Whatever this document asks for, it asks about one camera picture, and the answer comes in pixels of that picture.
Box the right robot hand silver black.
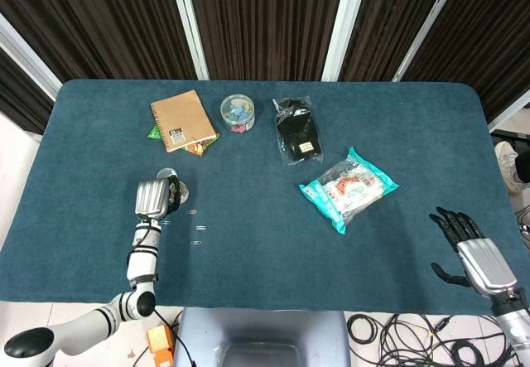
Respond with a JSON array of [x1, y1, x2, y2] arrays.
[[428, 206, 519, 300]]

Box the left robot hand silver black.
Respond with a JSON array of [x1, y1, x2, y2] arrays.
[[135, 177, 182, 221]]

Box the teal white snack bag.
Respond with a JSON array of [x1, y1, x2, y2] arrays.
[[298, 146, 401, 235]]

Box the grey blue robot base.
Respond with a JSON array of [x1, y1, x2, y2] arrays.
[[173, 307, 352, 367]]

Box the small clear jar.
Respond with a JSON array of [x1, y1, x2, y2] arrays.
[[167, 179, 191, 205]]

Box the clear round container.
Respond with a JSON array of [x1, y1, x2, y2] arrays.
[[219, 94, 256, 134]]

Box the orange snack packet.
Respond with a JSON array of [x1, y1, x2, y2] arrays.
[[184, 133, 221, 157]]

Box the kraft spiral notebook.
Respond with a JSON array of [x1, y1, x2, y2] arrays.
[[149, 89, 219, 153]]

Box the white sneaker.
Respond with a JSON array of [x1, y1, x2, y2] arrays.
[[494, 141, 523, 196]]

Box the blue felt table cloth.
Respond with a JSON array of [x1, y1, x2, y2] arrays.
[[0, 79, 530, 315]]

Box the orange box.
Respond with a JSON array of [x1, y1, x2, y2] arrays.
[[147, 325, 177, 355]]

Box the black socks in plastic bag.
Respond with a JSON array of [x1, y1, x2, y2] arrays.
[[272, 95, 325, 167]]

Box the dark brown pleated curtain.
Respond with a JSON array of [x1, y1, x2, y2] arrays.
[[338, 0, 455, 82], [0, 46, 55, 136], [185, 0, 347, 82], [0, 0, 196, 85], [402, 0, 530, 123]]

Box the black cable tangle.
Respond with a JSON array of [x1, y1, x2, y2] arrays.
[[378, 311, 518, 367]]

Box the thin black cable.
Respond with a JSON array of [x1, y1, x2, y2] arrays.
[[152, 308, 195, 367]]

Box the black cable coil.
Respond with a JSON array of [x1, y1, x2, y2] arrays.
[[346, 313, 384, 345]]

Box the white partition frame post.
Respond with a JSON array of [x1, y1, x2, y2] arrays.
[[167, 0, 210, 81], [320, 0, 372, 82], [488, 100, 530, 133], [391, 0, 467, 83], [0, 12, 63, 102]]

